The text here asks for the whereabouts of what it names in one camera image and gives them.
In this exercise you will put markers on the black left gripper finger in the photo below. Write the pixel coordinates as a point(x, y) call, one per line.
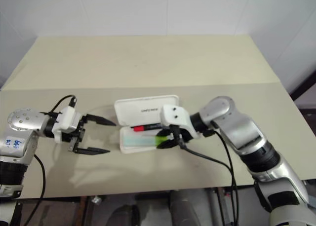
point(98, 119)
point(91, 150)

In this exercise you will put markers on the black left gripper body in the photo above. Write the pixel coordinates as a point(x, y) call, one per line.
point(79, 137)

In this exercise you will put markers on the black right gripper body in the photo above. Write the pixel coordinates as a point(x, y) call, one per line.
point(185, 134)

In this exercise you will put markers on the pale marker with green cap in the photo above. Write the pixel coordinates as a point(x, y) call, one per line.
point(140, 140)

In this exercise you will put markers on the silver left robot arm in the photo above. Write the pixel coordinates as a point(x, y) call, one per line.
point(23, 122)

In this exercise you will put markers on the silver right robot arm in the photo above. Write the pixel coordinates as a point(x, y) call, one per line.
point(244, 134)

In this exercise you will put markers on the black marker with red cap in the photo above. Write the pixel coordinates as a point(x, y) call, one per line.
point(145, 127)

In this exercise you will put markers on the white plastic pencil case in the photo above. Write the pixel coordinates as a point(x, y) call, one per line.
point(138, 112)

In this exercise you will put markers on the small silver metal fitting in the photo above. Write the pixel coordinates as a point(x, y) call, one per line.
point(96, 200)

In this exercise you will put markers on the grey rounded cylinder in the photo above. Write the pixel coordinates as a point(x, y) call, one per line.
point(185, 208)

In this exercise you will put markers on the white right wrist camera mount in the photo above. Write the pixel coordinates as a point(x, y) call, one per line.
point(176, 118)

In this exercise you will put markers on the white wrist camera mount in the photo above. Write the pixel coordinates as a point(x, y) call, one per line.
point(66, 122)
point(176, 118)

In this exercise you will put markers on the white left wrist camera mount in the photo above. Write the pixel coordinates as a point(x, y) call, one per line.
point(66, 122)

